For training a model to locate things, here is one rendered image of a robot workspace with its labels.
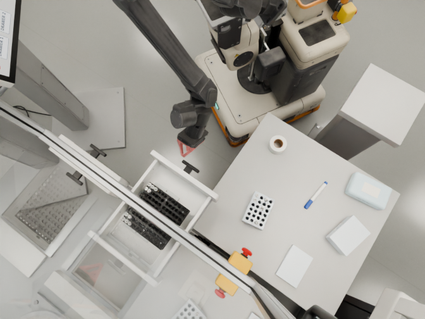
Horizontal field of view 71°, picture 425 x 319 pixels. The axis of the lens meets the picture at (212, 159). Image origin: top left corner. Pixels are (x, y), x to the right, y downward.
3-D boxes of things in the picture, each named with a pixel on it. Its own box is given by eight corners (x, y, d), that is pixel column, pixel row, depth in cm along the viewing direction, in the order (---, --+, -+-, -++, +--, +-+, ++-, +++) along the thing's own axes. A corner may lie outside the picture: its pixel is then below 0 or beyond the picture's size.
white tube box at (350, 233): (348, 216, 116) (353, 214, 111) (364, 233, 115) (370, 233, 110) (324, 237, 114) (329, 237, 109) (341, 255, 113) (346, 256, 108)
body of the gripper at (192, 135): (175, 138, 96) (181, 121, 91) (192, 125, 104) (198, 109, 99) (191, 149, 95) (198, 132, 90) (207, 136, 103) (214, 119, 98)
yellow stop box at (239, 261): (235, 248, 106) (236, 249, 99) (252, 260, 105) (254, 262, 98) (227, 261, 105) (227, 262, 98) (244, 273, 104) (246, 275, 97)
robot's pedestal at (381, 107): (315, 123, 207) (369, 59, 134) (354, 147, 203) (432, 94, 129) (293, 157, 201) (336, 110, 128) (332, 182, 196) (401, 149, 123)
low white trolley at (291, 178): (249, 157, 202) (267, 111, 128) (330, 211, 192) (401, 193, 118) (199, 230, 190) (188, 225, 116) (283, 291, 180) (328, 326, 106)
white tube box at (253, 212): (253, 192, 119) (255, 190, 116) (273, 200, 118) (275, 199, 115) (241, 220, 117) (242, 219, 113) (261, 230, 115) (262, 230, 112)
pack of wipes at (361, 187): (343, 193, 119) (348, 192, 114) (351, 173, 121) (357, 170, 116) (379, 211, 117) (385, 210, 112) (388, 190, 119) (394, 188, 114)
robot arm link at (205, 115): (217, 110, 91) (206, 99, 94) (199, 113, 87) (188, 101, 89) (209, 127, 96) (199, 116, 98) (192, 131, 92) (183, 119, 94)
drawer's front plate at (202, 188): (158, 157, 118) (152, 149, 107) (219, 199, 113) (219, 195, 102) (155, 161, 117) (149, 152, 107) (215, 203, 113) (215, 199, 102)
